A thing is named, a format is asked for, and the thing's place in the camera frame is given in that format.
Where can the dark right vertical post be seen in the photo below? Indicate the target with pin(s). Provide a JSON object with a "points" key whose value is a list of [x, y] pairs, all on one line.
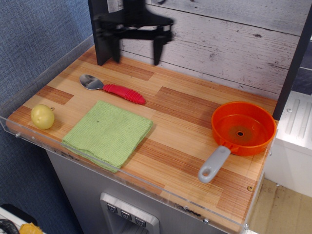
{"points": [[294, 66]]}

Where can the orange pot grey handle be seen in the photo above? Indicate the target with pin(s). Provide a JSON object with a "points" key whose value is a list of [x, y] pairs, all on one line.
{"points": [[239, 128]]}

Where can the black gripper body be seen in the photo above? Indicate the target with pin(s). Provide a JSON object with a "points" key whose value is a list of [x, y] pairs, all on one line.
{"points": [[133, 21]]}

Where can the clear acrylic table guard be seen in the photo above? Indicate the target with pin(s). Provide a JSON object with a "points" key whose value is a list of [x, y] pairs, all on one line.
{"points": [[166, 163]]}

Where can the yellow potato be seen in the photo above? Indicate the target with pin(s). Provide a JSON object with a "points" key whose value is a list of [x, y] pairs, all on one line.
{"points": [[42, 116]]}

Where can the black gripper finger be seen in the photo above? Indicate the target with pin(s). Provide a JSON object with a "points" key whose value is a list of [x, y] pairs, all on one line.
{"points": [[157, 49], [115, 47]]}

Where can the green cloth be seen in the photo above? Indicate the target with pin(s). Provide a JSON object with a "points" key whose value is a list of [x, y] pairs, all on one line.
{"points": [[107, 135]]}

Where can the red handled metal spoon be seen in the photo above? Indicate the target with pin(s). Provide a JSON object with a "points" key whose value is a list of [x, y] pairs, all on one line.
{"points": [[93, 83]]}

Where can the grey cabinet with dispenser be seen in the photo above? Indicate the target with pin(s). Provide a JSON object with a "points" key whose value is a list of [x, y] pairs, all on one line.
{"points": [[103, 205]]}

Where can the white side cabinet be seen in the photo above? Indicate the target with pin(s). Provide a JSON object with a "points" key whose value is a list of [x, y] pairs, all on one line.
{"points": [[290, 161]]}

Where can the yellow black object bottom left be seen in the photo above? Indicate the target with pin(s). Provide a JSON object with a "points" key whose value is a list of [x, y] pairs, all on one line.
{"points": [[15, 221]]}

